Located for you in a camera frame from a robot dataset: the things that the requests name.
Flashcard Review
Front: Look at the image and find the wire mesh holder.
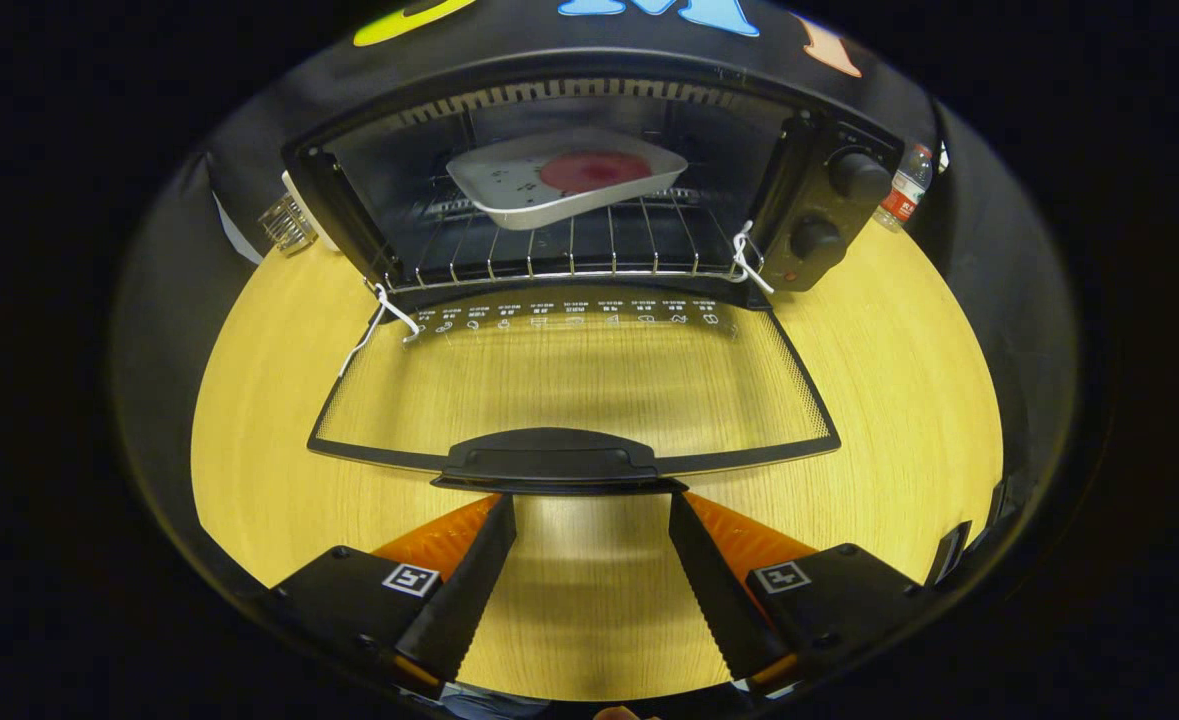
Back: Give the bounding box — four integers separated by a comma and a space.
259, 192, 320, 256

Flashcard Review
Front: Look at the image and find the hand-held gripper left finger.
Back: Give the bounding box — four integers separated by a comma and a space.
269, 492, 518, 699

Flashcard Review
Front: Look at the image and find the round pink ham slice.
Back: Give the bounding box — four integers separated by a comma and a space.
539, 152, 653, 195

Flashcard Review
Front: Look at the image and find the white rectangular food plate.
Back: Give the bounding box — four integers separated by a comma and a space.
446, 127, 690, 232

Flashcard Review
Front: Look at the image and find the red label water bottle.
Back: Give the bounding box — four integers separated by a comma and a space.
874, 143, 935, 233

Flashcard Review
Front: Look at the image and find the black toaster oven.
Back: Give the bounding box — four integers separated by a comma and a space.
281, 48, 905, 496

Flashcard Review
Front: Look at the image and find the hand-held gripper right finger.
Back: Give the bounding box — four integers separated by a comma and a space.
667, 490, 935, 699

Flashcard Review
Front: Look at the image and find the white pop-up toaster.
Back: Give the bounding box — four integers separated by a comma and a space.
281, 170, 340, 253

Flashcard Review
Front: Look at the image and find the metal wire oven rack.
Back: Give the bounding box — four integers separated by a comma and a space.
384, 185, 765, 296

